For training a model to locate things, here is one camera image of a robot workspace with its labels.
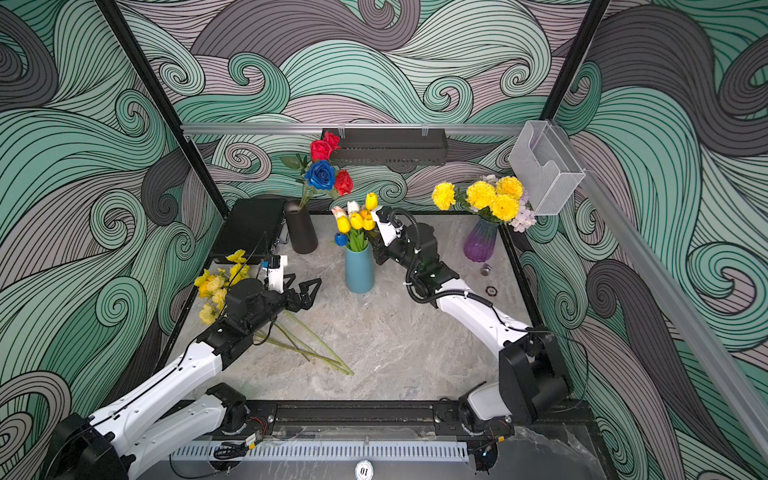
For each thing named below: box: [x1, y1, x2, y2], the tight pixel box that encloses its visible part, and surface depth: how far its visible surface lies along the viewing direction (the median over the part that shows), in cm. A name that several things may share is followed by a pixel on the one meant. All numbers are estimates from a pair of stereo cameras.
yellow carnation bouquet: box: [432, 176, 524, 221], surface depth 77 cm
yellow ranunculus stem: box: [253, 310, 354, 376], surface depth 85 cm
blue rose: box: [304, 159, 337, 191], surface depth 71 cm
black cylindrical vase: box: [283, 199, 318, 254], surface depth 103 cm
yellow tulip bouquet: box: [332, 192, 379, 252], surface depth 76 cm
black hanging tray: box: [322, 128, 449, 166], surface depth 97 cm
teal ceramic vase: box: [345, 244, 375, 294], surface depth 89 cm
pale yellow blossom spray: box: [194, 249, 251, 325], surface depth 92 cm
